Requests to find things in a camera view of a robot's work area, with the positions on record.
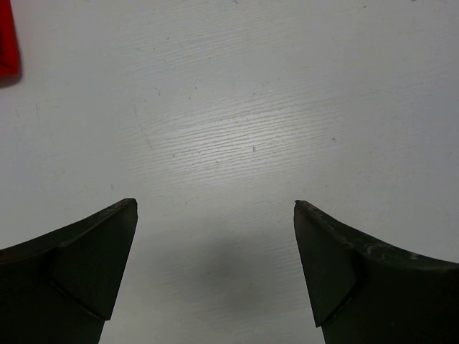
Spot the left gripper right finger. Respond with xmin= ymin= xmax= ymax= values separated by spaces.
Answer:
xmin=294 ymin=201 xmax=458 ymax=343

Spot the folded red t shirt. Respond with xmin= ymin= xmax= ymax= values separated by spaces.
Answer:
xmin=1 ymin=0 xmax=21 ymax=87

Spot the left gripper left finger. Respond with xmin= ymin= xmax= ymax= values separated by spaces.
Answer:
xmin=1 ymin=198 xmax=137 ymax=343

